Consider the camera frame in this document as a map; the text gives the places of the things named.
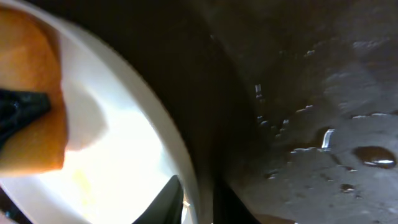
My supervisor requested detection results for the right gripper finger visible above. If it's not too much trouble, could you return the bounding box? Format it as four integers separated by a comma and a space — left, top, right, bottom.
132, 175, 183, 224

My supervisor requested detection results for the white plate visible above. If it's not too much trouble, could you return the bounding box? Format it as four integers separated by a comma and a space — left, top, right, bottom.
1, 0, 199, 223

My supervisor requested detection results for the dark brown serving tray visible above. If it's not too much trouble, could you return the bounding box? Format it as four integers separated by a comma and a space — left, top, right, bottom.
35, 0, 397, 223

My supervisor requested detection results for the green and yellow sponge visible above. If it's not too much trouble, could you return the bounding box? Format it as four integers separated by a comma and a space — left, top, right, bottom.
1, 8, 68, 177

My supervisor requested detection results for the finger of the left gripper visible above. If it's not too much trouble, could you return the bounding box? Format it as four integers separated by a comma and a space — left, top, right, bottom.
1, 89, 52, 149

